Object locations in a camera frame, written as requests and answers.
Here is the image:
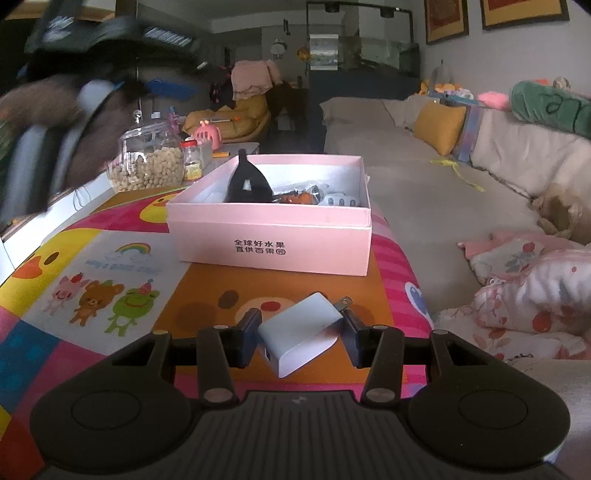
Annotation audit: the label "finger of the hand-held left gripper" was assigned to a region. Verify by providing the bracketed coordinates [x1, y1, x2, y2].
[115, 76, 199, 102]

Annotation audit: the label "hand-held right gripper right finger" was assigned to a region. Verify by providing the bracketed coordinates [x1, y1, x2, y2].
[341, 308, 498, 405]

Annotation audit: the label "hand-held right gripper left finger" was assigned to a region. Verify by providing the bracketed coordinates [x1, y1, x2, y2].
[111, 308, 264, 405]

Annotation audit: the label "white charger plug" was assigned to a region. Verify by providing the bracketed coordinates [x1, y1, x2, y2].
[256, 292, 354, 379]

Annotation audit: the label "pink cardboard box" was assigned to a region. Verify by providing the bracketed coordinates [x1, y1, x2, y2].
[166, 154, 373, 277]

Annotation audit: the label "black wedge-shaped object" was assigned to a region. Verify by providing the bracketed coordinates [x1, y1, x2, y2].
[225, 148, 274, 204]

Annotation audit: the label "white paw print case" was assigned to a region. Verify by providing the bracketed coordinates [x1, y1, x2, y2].
[321, 193, 360, 208]

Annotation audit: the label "clear bag of black parts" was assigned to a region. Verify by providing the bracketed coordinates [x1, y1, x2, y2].
[273, 182, 329, 197]

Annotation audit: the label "person's left hand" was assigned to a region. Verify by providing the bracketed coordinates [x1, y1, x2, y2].
[0, 76, 138, 188]

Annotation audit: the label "black pink dotted bag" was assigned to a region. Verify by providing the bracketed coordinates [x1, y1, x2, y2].
[209, 82, 234, 110]

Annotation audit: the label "small jar with red lid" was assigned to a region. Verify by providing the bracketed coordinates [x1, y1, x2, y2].
[180, 140, 204, 182]

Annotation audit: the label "yellow beanbag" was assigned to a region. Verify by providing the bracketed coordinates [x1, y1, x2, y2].
[184, 95, 272, 142]

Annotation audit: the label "pink garment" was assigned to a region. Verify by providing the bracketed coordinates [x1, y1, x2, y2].
[231, 60, 284, 101]

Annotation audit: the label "glass jar of peanuts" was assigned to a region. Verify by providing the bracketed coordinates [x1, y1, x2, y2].
[106, 110, 185, 193]

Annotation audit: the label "colourful cartoon printed mat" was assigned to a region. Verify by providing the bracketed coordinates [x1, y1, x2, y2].
[0, 187, 435, 462]

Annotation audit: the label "dark garment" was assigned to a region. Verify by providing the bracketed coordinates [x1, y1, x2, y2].
[268, 83, 311, 131]

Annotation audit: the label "amber orange object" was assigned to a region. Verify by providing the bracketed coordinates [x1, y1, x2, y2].
[279, 191, 317, 206]

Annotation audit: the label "beige sofa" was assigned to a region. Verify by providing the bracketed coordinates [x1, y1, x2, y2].
[318, 95, 591, 402]

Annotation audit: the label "floral blanket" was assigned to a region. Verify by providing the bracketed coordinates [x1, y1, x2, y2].
[434, 231, 591, 363]

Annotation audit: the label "dark blue cabinet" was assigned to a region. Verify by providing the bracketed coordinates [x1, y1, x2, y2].
[308, 68, 422, 154]

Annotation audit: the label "yellow ribbon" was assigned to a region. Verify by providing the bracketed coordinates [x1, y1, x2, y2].
[430, 158, 485, 191]

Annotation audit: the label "glass fish tank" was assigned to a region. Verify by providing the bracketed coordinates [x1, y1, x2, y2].
[307, 0, 421, 73]

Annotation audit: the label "yellow pillow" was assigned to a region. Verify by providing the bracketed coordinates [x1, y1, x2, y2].
[413, 102, 467, 157]

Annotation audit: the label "pastel striped cloth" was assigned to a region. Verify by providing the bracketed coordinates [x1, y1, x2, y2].
[455, 105, 484, 165]

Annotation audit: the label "beige plush toy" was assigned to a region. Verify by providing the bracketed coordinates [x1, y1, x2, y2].
[531, 182, 590, 239]

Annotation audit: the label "yellow plush toys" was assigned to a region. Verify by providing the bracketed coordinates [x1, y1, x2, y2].
[419, 80, 463, 97]

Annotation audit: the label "pink fluffy toy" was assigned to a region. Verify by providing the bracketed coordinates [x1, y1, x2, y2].
[478, 91, 511, 110]

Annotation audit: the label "framed red calligraphy picture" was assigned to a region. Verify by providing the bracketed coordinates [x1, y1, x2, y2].
[424, 0, 470, 45]
[480, 0, 570, 30]

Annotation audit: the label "green plush toy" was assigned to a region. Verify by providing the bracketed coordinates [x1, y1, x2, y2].
[510, 79, 591, 138]

